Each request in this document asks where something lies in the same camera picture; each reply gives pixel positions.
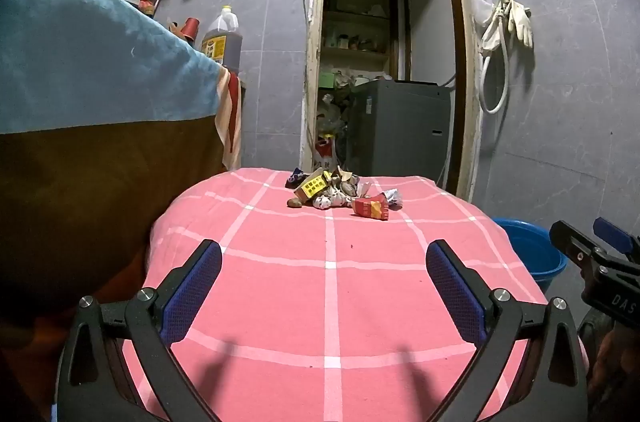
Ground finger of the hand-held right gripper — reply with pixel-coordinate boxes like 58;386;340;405
593;217;640;263
549;220;609;284

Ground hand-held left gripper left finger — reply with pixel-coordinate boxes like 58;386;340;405
54;239;223;422

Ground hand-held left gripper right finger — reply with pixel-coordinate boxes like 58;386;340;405
425;239;590;422

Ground blue plastic basin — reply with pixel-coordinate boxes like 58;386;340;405
492;217;569;293

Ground red snack packet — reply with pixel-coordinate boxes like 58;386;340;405
352;194;390;221

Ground yellow cardboard box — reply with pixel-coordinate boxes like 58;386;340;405
293;169;334;203

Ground pink checked blanket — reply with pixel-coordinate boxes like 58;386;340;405
122;167;592;422

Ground brown cloth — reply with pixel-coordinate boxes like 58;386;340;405
0;117;227;320

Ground grey washing machine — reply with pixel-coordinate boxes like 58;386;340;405
344;79;454;191

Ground cream and red striped towel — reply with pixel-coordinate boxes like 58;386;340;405
214;70;244;171

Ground red and white bag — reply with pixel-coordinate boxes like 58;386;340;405
312;134;336;173

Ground cream rubber gloves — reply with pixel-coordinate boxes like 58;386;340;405
507;0;535;48

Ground cooking oil bottle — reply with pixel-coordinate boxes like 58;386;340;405
201;5;245;71

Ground light blue cloth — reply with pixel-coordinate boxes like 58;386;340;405
0;0;224;134

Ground wooden storage shelf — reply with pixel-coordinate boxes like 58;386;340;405
319;0;397;64

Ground wooden door frame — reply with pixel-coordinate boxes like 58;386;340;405
299;0;484;203

